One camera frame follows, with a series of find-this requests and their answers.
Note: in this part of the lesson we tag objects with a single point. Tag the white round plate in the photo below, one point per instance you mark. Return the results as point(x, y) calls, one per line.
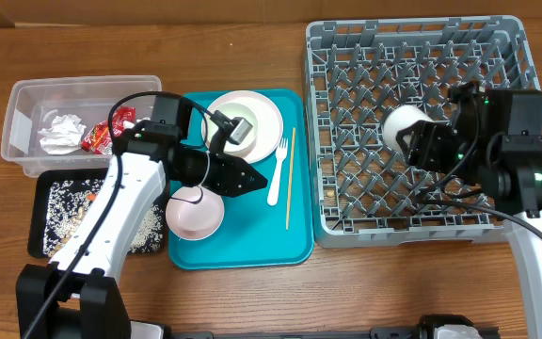
point(265, 117)

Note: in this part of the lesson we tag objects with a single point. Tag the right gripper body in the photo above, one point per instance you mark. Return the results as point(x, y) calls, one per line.
point(483, 148)

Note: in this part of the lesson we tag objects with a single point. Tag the pink bowl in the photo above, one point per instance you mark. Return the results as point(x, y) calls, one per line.
point(194, 213)

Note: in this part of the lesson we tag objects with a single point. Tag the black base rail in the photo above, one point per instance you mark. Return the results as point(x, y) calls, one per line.
point(429, 327)

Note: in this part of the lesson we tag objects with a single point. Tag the wooden chopstick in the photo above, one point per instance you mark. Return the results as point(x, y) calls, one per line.
point(290, 182)

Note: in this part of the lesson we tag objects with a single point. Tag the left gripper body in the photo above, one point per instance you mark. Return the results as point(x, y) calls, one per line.
point(198, 166)

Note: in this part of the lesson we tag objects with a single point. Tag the teal serving tray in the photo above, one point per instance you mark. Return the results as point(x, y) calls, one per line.
point(252, 232)

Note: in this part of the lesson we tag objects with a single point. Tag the white cup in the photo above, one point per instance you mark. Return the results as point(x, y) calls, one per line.
point(399, 119)

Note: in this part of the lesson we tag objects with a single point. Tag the white plastic fork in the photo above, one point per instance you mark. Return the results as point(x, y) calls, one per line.
point(280, 154)

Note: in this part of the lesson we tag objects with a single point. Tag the white tissue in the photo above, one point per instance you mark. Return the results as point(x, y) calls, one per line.
point(127, 125)

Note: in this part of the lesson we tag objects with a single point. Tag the grey dishwasher rack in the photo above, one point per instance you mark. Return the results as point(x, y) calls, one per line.
point(357, 73)

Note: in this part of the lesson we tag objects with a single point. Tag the peanut shells and rice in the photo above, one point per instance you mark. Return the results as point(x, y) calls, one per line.
point(66, 206)

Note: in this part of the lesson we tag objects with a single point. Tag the red snack wrapper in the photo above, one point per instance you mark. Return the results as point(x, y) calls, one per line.
point(98, 139)

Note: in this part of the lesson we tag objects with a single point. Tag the small white bowl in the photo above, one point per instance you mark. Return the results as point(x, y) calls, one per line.
point(224, 113)

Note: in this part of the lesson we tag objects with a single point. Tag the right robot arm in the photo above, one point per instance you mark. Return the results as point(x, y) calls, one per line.
point(490, 160)

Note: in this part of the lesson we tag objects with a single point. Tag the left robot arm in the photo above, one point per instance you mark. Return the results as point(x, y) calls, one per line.
point(77, 294)

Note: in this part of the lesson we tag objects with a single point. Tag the clear plastic bin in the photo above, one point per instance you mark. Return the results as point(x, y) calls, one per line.
point(34, 104)

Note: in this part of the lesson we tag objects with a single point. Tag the white napkin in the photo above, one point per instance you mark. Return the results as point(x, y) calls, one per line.
point(64, 136)

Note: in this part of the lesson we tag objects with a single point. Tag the black tray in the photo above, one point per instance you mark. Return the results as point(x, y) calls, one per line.
point(44, 182)

